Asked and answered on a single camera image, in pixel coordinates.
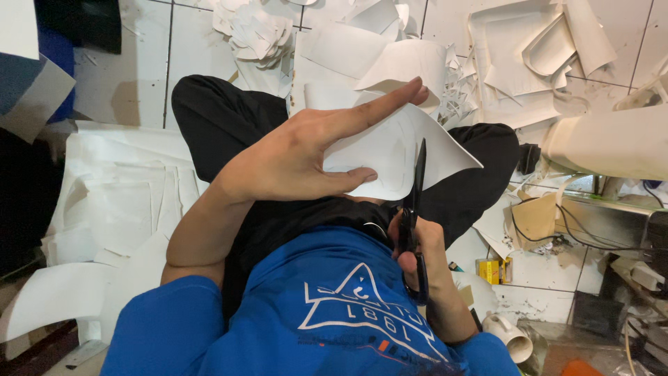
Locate person's left hand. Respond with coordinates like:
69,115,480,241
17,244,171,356
217,77,430,203

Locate person's right hand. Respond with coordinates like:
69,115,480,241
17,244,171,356
390,209,448,293

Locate black scissors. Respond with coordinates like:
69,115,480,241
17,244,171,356
398,138,430,307

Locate white cut sheet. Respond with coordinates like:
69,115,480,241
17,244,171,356
304,79,484,201

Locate yellow small box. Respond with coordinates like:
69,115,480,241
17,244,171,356
476,257,513,285

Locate person's blue shirt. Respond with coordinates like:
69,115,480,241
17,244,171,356
100,226,523,376

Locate brown cardboard piece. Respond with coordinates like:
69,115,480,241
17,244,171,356
510,191,559,251

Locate white mug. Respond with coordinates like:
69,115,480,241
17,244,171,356
482,313,534,364

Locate heap of white offcuts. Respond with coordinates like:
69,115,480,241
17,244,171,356
289,0,619,130

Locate orange object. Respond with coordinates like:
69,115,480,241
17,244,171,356
561,359,605,376

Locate white material roll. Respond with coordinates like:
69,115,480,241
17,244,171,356
543,103,668,181

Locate pile of white cut pieces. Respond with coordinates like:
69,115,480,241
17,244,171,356
212,0,294,70

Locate white power adapter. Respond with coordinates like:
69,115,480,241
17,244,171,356
611,257,667,292

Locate stack of white sheets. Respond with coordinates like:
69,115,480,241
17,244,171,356
0,121,210,361

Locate black bag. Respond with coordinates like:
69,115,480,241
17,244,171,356
34,0,123,55

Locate blue and grey sheets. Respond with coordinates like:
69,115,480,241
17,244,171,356
0,0,77,144

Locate black cable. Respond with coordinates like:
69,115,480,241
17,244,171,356
510,180,668,252

